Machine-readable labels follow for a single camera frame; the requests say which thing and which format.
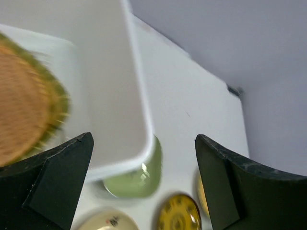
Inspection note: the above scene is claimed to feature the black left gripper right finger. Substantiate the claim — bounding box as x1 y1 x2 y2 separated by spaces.
195 135 307 230

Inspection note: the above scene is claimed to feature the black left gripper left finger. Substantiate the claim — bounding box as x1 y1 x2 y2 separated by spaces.
0 132 94 230

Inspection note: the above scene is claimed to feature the round green-rimmed bamboo plate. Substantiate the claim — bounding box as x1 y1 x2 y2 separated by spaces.
194 169 210 218

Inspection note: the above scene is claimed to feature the square green-rimmed bamboo tray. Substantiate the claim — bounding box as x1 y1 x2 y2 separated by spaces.
0 34 70 161

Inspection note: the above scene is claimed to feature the green square panda dish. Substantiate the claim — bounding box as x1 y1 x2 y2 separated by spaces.
103 138 163 199

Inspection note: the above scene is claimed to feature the round orange woven plate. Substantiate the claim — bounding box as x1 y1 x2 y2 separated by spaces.
0 45 50 166

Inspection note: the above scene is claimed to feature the white plastic bin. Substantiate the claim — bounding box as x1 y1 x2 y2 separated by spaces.
0 0 154 182

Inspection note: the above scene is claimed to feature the yellow ornate round plate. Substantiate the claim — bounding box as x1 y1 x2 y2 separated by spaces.
153 192 202 230

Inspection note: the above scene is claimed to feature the beige round patterned plate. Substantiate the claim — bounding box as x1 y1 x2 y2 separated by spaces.
78 209 139 230

